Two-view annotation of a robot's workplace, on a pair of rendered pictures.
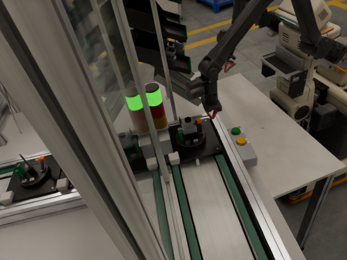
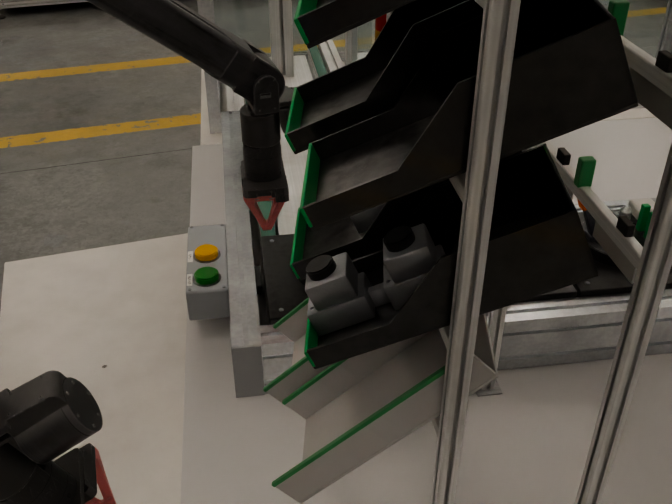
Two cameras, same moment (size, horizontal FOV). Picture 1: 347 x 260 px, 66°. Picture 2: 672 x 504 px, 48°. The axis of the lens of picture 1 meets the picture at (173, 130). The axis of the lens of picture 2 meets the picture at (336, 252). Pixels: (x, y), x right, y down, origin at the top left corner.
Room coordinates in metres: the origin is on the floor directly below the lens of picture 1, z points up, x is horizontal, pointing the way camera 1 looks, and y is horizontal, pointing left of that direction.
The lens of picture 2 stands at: (1.92, -0.18, 1.69)
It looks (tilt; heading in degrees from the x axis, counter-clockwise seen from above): 33 degrees down; 174
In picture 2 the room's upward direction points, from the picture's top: straight up
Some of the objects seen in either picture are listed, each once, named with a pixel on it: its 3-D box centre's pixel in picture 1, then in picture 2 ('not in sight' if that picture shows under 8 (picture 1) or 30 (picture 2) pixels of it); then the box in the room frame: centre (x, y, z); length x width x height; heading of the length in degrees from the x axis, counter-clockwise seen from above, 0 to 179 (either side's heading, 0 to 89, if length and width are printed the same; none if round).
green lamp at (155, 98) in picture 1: (153, 95); not in sight; (0.69, 0.04, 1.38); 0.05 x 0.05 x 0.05
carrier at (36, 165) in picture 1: (30, 169); not in sight; (0.86, 0.67, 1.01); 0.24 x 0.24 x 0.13; 2
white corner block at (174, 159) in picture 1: (174, 158); not in sight; (0.79, 0.02, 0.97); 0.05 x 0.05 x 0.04; 2
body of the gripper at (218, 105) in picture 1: (210, 97); (262, 162); (0.89, -0.18, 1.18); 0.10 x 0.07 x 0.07; 2
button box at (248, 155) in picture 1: (240, 146); (208, 269); (0.81, -0.29, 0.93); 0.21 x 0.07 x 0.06; 2
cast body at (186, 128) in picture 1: (186, 125); not in sight; (0.89, -0.06, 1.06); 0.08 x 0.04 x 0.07; 90
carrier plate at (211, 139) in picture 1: (190, 140); (335, 272); (0.89, -0.07, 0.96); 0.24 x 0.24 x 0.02; 2
